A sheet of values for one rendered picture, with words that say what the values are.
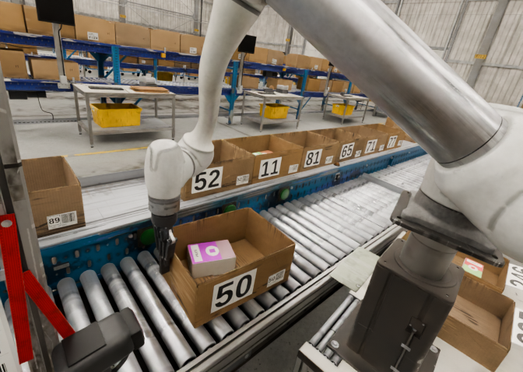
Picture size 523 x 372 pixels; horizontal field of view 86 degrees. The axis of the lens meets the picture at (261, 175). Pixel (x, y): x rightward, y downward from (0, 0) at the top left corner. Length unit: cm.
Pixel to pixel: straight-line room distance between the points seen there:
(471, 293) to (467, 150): 99
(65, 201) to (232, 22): 78
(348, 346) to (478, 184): 67
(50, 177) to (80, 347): 93
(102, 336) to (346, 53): 55
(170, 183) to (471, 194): 65
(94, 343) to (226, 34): 59
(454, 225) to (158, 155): 71
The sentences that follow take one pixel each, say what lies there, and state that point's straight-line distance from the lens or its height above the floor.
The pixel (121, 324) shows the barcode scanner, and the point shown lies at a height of 109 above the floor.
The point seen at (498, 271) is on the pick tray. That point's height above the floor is 78.
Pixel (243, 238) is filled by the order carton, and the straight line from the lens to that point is 129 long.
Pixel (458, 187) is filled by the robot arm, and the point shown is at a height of 138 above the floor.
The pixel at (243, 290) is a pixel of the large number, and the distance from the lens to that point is 98.
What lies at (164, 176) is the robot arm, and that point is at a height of 119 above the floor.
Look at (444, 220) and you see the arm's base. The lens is 73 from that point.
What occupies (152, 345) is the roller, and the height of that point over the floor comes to 75.
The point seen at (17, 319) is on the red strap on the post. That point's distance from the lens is 53.
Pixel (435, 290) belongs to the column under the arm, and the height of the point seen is 108.
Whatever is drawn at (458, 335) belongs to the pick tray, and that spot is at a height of 80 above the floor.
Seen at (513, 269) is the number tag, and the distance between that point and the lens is 160.
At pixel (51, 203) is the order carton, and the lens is 111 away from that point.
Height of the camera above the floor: 151
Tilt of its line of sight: 23 degrees down
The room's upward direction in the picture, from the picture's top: 8 degrees clockwise
